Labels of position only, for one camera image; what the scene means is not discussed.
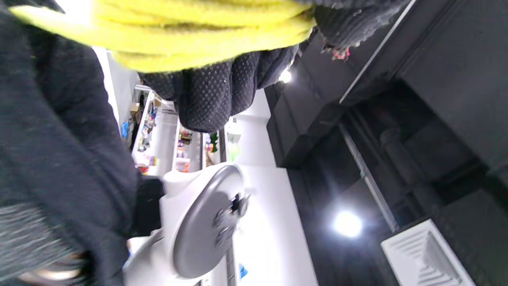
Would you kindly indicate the person's right hand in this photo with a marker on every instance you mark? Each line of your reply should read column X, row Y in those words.
column 149, row 206

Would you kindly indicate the person's left hand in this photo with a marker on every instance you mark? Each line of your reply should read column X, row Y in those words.
column 59, row 139

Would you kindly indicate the grey handheld controller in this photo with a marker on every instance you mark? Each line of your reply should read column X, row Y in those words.
column 202, row 222

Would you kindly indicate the shelf with colourful items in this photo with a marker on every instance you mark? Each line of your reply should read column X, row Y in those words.
column 151, row 127

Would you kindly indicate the round ceiling light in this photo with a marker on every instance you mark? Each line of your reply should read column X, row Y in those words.
column 285, row 75
column 347, row 224

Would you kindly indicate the white ceiling air vent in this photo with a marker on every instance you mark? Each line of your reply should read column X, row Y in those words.
column 424, row 254

